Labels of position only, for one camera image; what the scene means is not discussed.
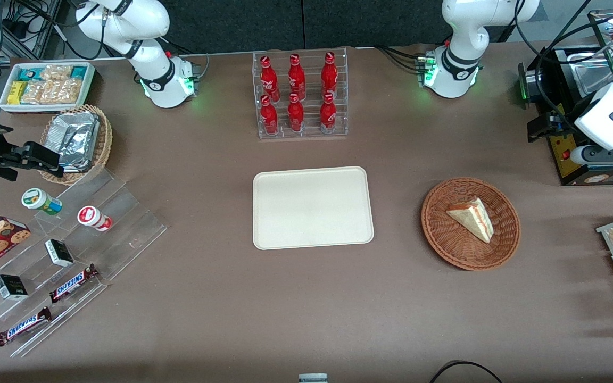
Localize triangle sandwich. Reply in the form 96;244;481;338
446;197;495;244

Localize light oval wicker basket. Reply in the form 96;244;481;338
38;104;113;186

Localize brown round wicker basket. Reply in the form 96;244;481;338
421;177;521;272

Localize cream plastic tray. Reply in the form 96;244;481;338
253;166;375;251

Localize silver foil package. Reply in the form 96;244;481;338
46;111;101;173

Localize green lid white cup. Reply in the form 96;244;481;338
21;188;64;216

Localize black countertop grill machine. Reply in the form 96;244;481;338
517;10;613;187

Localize yellow snack packet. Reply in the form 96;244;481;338
7;80;28;106

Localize clear bag of crackers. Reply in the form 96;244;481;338
40;64;74;84
20;78;82;105

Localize red lid white cup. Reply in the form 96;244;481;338
77;205;113;232

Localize white rectangular snack bin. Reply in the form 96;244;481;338
0;61;97;115

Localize small black box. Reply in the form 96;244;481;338
44;239;75;268
0;274;29;302

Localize clear acrylic stepped shelf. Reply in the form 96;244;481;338
0;168;168;358

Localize snickers chocolate bar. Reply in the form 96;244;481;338
0;306;53;347
48;264;100;304

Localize red cola bottle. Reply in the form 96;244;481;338
287;93;305;133
320;93;338;134
288;53;307;102
260;95;280;135
260;55;280;103
321;51;339;99

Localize clear acrylic bottle rack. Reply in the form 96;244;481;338
252;47;349;140

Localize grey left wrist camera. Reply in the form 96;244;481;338
569;144;613;167

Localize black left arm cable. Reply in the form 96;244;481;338
513;0;613;135

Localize aluminium frame profile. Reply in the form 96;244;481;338
0;0;63;62

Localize black left base cables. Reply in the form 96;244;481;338
374;44;430;73

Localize black base cables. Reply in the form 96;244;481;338
164;36;211;80
374;44;430;73

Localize black right base cables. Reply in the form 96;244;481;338
164;36;211;80

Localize black table edge cable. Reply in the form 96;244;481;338
428;360;504;383

